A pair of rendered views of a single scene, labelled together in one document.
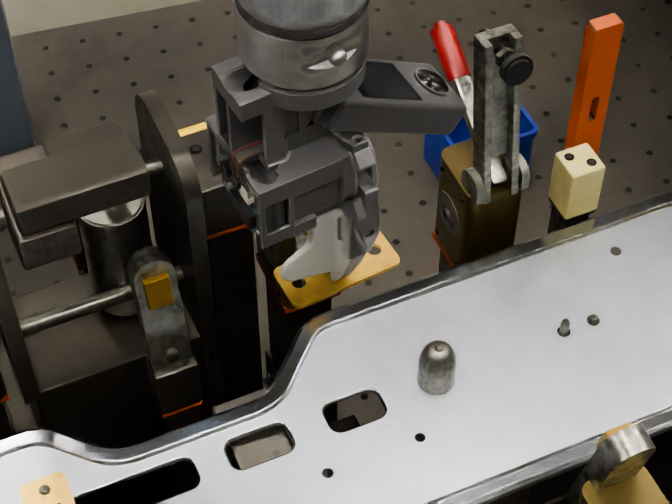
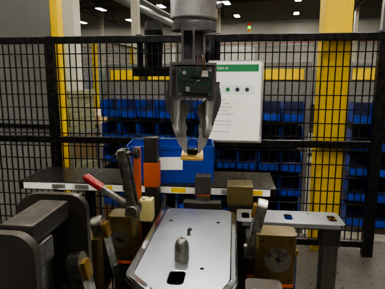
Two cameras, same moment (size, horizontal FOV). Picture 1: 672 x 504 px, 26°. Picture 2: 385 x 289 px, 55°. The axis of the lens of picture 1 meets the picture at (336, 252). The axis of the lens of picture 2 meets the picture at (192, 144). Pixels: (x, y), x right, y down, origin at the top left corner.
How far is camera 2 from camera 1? 0.91 m
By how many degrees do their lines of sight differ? 64
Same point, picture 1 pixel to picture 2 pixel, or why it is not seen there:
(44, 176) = (26, 216)
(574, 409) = (218, 241)
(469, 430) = (208, 259)
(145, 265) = (79, 254)
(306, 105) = (214, 27)
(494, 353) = not seen: hidden behind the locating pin
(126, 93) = not seen: outside the picture
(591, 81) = (138, 170)
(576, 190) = (152, 206)
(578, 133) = (139, 194)
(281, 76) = (210, 10)
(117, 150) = (45, 202)
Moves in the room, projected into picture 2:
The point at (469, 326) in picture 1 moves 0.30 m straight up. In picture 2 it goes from (168, 246) to (167, 117)
